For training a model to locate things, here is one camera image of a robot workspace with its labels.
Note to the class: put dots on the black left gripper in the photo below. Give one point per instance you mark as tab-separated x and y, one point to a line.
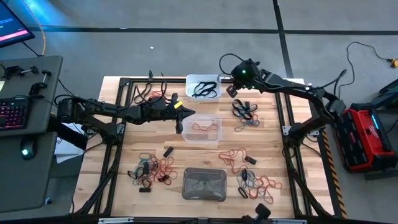
152	110

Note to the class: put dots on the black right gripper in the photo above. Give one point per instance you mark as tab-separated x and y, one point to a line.
241	85

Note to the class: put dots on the black rubber band tangle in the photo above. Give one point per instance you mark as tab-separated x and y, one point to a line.
241	110

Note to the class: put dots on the short black band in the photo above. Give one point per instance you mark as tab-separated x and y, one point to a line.
250	160
168	152
145	168
244	175
145	189
161	179

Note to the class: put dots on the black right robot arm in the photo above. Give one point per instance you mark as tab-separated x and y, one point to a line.
295	87

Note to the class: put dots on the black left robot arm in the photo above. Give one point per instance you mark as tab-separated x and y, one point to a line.
99	109

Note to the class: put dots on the yellow tape tag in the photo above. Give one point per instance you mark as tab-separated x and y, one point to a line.
178	104

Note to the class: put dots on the white plastic basket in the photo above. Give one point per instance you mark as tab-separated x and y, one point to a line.
188	87

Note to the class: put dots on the clear plastic basket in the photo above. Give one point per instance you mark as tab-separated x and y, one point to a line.
214	138

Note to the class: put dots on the smoky grey plastic basket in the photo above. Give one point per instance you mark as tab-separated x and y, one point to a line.
189	174

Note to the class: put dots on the black support beam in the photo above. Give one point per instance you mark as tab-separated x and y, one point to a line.
66	133

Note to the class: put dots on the white paper sheet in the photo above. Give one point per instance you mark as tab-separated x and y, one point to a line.
65	152

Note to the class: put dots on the yellow black hazard tape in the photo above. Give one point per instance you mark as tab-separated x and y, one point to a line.
333	174

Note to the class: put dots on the red black tool case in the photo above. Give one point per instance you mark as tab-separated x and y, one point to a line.
360	140

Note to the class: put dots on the black equipment case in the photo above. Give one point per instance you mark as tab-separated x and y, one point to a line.
388	99

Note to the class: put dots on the black metal clamp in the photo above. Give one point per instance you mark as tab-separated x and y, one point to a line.
12	71
37	87

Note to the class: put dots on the black computer mouse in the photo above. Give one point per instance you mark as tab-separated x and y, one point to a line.
29	147

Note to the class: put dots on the backlit black keyboard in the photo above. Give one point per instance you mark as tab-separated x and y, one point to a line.
12	113

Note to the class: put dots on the computer monitor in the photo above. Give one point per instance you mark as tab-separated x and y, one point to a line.
12	28

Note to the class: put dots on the black aluminium table frame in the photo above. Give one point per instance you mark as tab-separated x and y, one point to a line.
174	81

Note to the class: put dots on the black frame clamp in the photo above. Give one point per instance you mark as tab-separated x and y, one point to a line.
151	76

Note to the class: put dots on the silver metal bracket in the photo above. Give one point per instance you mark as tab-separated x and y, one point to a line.
115	220
289	221

